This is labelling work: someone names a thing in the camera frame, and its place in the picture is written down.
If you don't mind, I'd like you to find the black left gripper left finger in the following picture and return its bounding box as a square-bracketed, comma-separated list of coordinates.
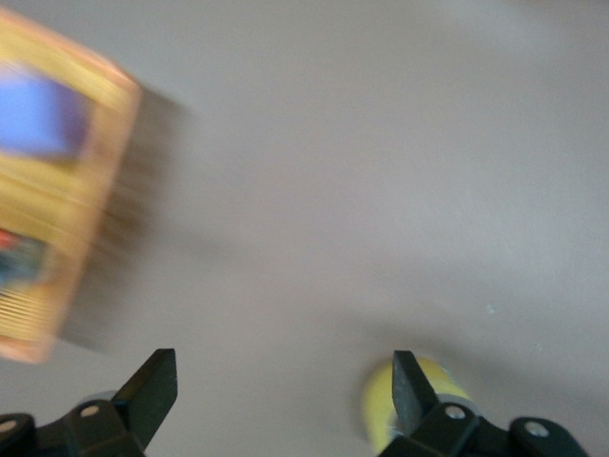
[0, 348, 179, 457]

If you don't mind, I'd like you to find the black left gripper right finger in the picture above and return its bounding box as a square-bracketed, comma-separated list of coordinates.
[379, 350, 592, 457]

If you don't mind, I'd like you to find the clear yellowish tape roll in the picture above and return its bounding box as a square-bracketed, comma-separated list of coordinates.
[360, 355, 482, 454]

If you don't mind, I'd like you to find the yellow orange wicker basket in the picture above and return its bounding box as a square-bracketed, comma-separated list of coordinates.
[0, 9, 144, 366]

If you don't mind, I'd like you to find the purple foam block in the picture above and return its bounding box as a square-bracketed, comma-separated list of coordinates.
[0, 70, 92, 162]

